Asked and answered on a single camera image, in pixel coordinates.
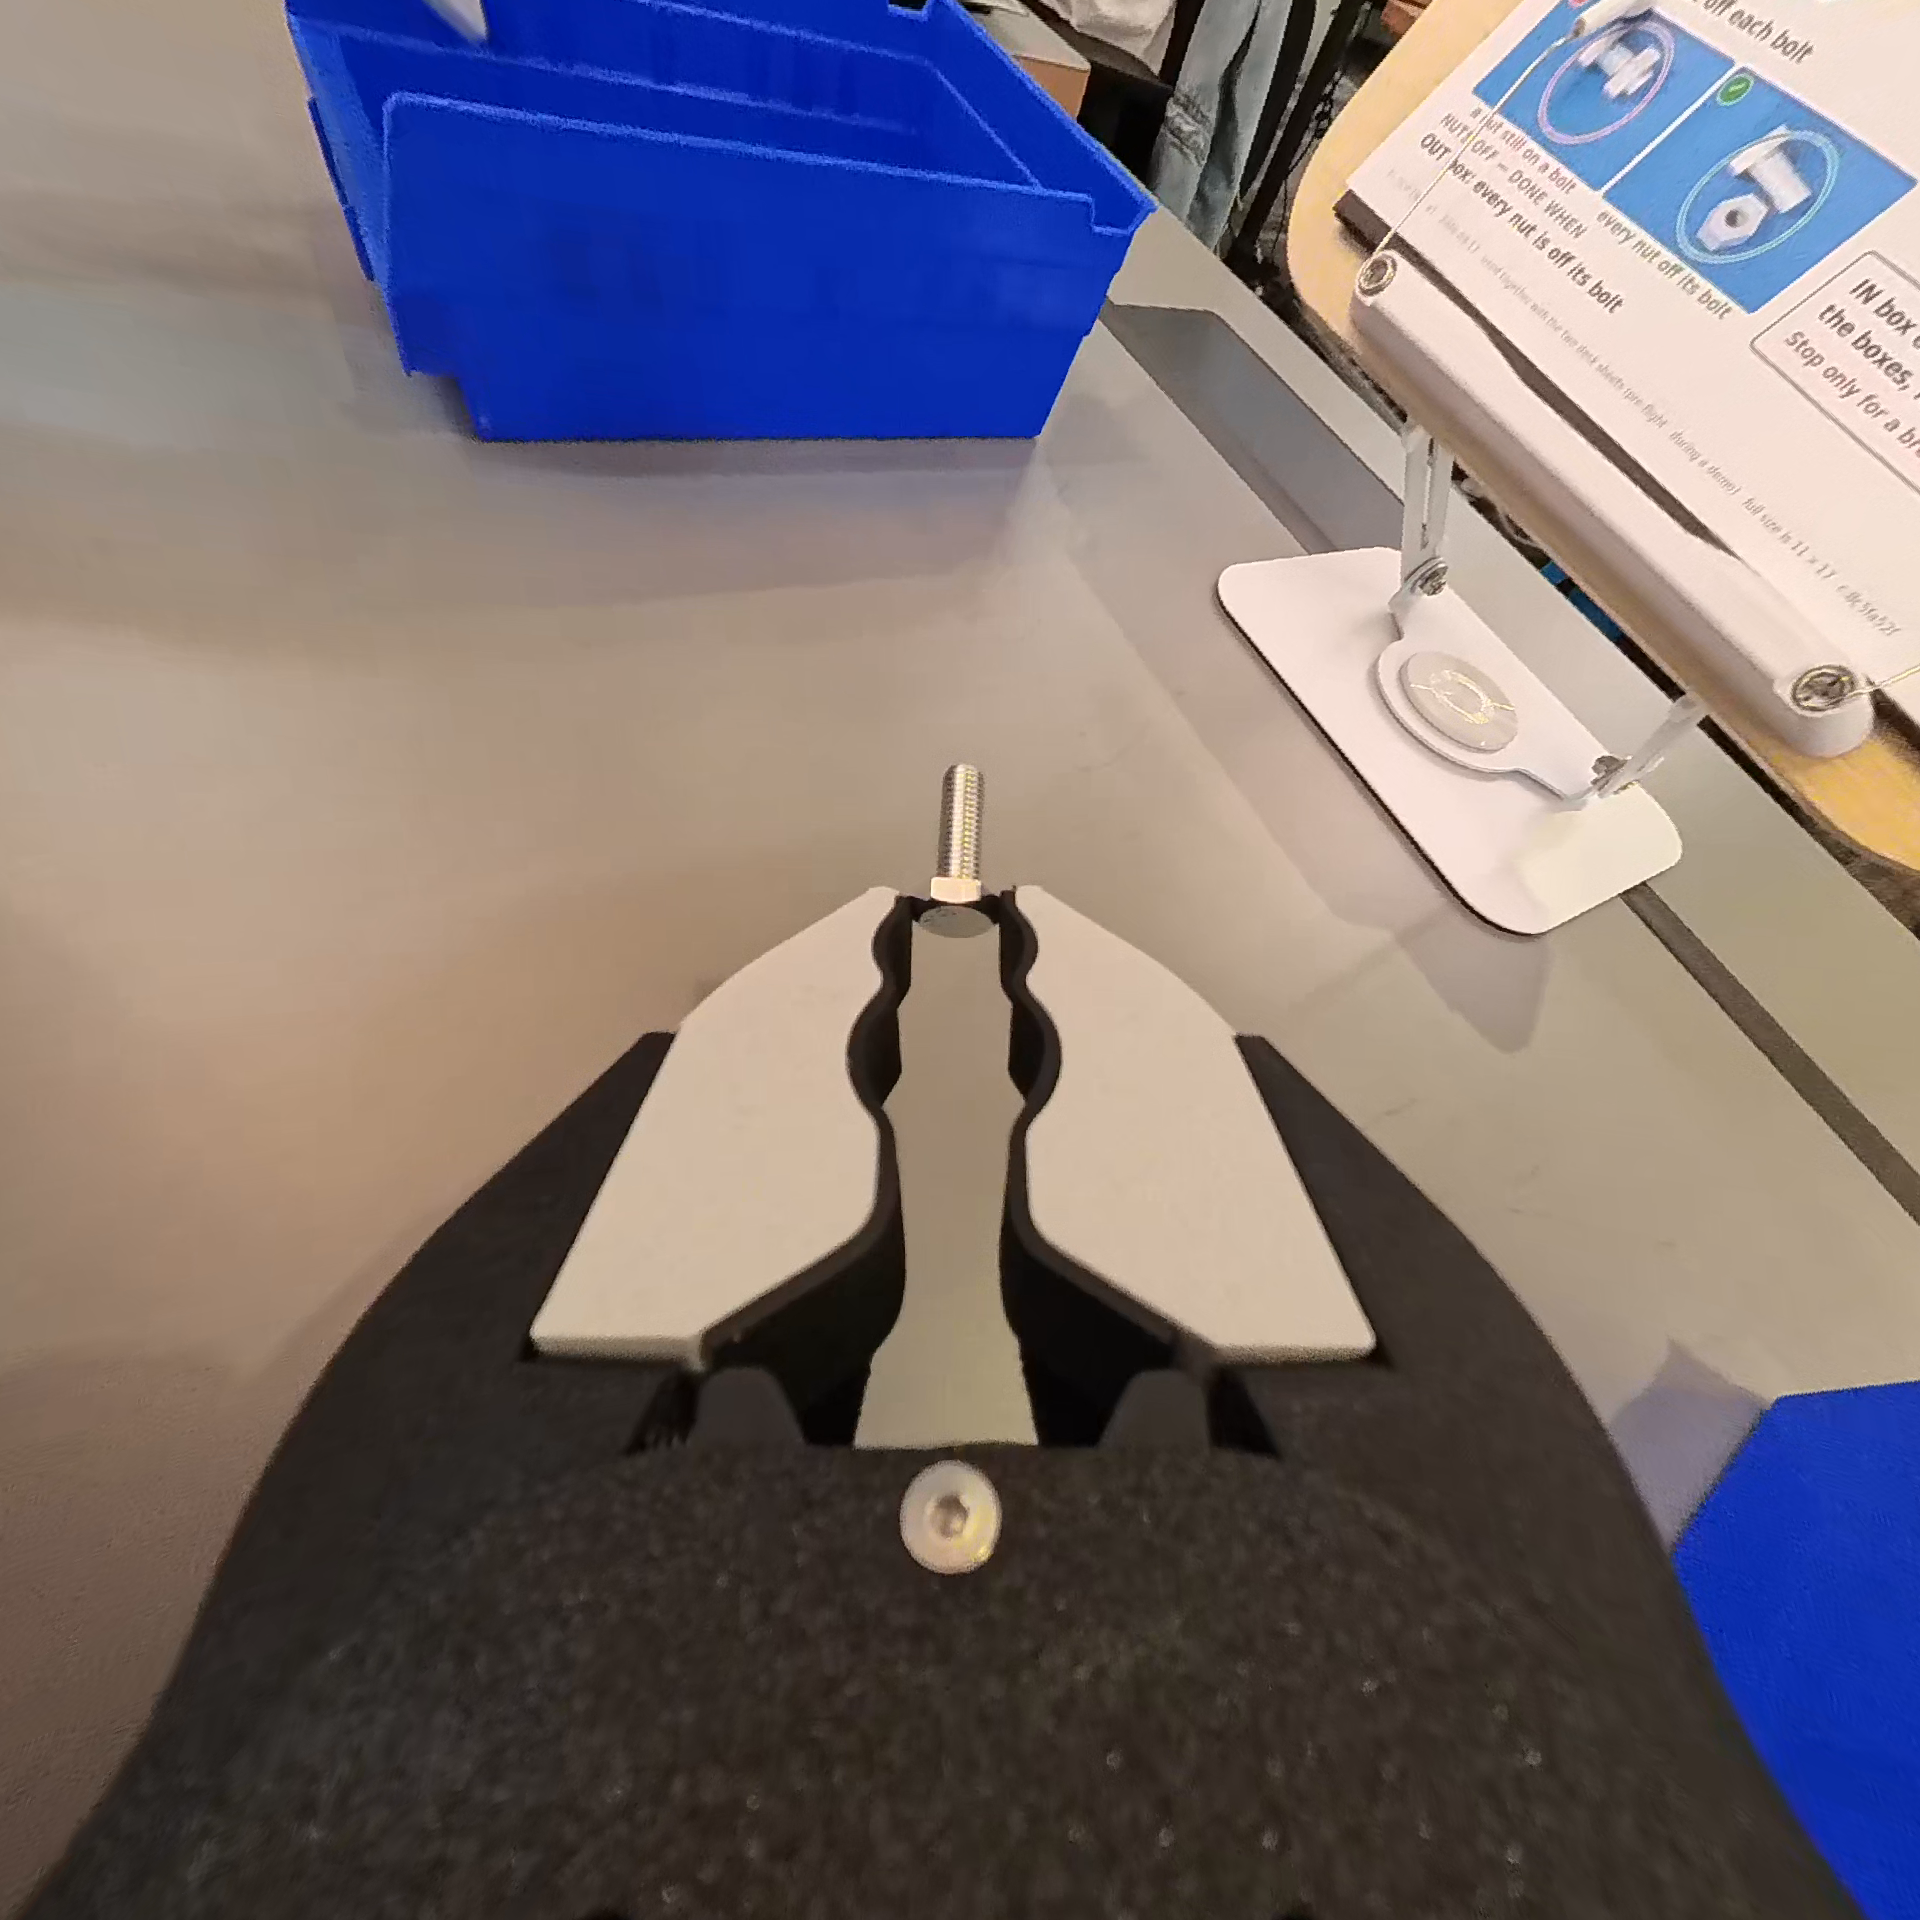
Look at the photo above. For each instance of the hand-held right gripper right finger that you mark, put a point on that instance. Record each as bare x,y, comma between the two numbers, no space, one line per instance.
1200,1172

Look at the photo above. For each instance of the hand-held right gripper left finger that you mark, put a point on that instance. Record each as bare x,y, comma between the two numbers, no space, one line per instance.
707,1172

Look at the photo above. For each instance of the silver bolt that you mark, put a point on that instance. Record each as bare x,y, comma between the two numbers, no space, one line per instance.
961,826

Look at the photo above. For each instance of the grey desk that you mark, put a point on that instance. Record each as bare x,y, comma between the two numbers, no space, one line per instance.
450,750

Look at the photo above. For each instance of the printed instruction sheet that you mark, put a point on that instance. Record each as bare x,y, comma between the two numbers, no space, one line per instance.
1680,212

